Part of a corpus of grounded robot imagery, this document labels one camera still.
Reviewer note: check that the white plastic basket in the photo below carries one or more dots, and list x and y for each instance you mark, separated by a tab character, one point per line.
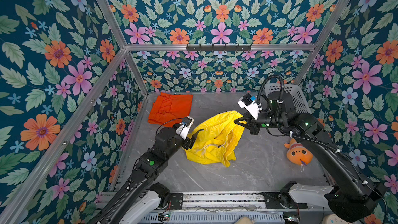
298	98

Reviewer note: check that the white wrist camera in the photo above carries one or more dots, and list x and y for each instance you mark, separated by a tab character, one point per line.
249	103
184	127

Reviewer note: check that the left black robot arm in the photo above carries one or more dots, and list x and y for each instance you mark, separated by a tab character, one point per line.
141	194

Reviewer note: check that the yellow shorts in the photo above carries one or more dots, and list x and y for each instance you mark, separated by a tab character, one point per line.
216	144

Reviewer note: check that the beige round object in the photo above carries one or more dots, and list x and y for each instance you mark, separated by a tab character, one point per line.
244	220

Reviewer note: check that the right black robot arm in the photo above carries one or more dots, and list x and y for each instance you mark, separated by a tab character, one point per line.
353	196

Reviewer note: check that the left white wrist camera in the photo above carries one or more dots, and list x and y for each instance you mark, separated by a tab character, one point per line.
184	127

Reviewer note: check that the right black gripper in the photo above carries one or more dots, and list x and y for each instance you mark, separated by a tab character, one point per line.
253	129

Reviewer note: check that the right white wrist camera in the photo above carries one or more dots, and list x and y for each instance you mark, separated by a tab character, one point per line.
249	103

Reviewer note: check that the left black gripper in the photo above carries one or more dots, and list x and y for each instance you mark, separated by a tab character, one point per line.
189	142

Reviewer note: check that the orange fish plush toy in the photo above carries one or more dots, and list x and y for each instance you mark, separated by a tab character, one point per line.
298	154

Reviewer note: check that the orange shorts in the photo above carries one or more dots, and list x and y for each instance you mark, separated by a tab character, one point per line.
169	109

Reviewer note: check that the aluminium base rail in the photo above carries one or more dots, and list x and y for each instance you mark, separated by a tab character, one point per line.
214	207

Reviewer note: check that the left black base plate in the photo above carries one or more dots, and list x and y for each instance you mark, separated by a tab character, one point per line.
172	201

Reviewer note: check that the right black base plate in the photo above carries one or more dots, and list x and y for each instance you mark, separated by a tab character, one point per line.
276	200

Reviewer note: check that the white round device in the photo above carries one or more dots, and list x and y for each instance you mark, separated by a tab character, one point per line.
333	219

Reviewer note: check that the black hook rail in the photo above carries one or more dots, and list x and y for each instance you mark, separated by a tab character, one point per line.
221	47

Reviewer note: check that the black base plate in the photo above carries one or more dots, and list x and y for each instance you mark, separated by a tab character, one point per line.
276	200
172	201

